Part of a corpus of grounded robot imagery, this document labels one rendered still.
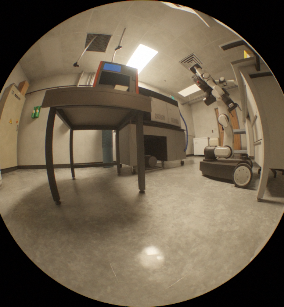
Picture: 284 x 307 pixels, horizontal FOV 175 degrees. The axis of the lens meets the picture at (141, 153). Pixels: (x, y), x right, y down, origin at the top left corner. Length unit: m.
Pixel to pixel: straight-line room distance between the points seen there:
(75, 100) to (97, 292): 0.75
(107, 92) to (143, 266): 0.78
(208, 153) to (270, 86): 1.00
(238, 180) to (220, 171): 0.22
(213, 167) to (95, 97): 1.12
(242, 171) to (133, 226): 0.85
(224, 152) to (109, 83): 1.22
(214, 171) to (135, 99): 0.94
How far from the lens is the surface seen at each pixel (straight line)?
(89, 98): 0.58
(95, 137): 2.34
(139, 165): 0.66
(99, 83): 0.77
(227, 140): 1.14
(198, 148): 4.18
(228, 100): 1.02
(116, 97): 0.60
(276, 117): 0.85
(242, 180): 0.91
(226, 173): 0.98
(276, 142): 0.82
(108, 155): 1.95
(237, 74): 0.95
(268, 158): 0.70
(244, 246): 0.45
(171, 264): 0.34
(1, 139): 2.86
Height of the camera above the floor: 0.32
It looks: 1 degrees down
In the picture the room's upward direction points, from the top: 2 degrees counter-clockwise
